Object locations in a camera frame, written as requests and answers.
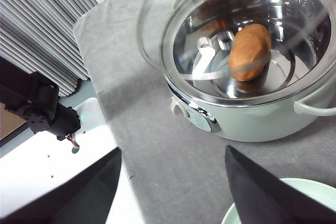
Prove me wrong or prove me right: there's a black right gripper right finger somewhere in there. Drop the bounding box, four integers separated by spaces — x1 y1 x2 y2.
225 145 336 224

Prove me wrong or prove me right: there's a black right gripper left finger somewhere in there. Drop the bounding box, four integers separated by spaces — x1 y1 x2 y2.
0 148 122 224

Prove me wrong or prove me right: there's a green plate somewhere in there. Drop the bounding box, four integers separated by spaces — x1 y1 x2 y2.
222 177 336 224

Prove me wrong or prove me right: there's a brown potato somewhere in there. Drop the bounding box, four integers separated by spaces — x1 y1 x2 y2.
229 23 272 81

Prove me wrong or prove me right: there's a glass steamer lid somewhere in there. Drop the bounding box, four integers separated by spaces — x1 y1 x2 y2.
138 0 336 81

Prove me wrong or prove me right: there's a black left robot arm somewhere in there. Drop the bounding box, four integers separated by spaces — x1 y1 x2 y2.
0 57 81 141

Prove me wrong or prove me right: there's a green electric steamer pot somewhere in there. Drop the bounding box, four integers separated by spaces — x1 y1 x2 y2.
161 0 336 142

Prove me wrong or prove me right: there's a grey table mat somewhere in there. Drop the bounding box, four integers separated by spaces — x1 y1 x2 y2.
74 0 336 224

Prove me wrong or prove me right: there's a grey corrugated panel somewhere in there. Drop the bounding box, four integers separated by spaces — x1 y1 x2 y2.
0 0 97 96

